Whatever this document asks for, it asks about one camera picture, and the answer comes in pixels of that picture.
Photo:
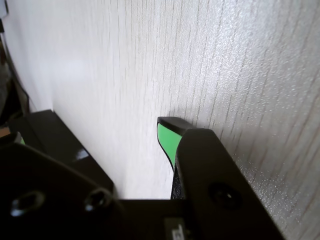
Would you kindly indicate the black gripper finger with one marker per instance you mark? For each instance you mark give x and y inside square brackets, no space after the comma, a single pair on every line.
[212,175]
[50,185]

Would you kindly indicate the black box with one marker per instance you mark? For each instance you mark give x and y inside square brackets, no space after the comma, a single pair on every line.
[55,135]

